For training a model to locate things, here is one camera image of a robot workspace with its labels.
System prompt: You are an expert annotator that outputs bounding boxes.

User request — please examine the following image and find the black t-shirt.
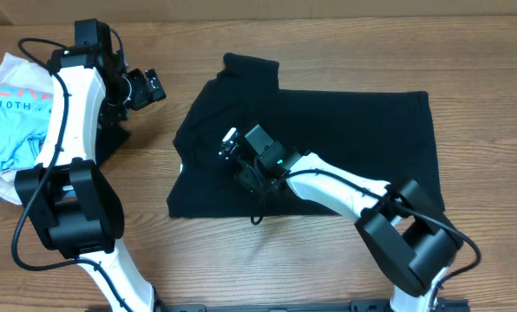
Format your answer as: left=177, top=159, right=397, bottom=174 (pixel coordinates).
left=167, top=53, right=444, bottom=218

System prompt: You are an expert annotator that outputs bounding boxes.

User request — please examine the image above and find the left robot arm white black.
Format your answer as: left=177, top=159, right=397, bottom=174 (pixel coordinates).
left=11, top=44, right=166, bottom=311

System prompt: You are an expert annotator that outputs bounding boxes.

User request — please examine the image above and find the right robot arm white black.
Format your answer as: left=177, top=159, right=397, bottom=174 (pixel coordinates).
left=219, top=137, right=466, bottom=311

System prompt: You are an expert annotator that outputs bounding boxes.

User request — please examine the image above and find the light blue printed t-shirt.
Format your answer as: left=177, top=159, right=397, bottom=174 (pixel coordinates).
left=0, top=84, right=53, bottom=172

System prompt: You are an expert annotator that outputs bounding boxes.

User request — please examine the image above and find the beige folded garment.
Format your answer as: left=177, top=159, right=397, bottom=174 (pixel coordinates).
left=0, top=53, right=53, bottom=205

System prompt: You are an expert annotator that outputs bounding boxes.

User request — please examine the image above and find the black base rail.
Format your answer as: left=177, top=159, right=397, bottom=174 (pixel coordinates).
left=84, top=298, right=472, bottom=312

